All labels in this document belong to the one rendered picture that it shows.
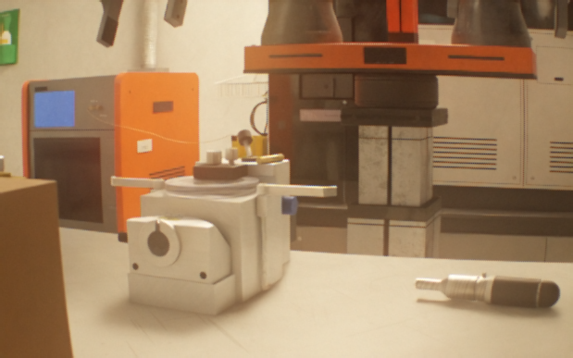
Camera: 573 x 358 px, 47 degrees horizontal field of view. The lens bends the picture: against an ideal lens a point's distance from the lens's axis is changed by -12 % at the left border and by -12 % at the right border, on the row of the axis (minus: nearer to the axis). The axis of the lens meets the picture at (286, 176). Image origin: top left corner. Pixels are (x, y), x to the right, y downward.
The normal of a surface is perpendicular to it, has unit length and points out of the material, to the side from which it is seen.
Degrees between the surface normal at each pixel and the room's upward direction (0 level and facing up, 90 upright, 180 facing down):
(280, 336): 0
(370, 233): 90
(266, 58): 90
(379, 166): 90
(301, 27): 72
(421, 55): 90
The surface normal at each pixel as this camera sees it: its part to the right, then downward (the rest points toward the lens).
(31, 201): 0.92, 0.04
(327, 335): 0.00, -0.99
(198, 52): -0.36, 0.11
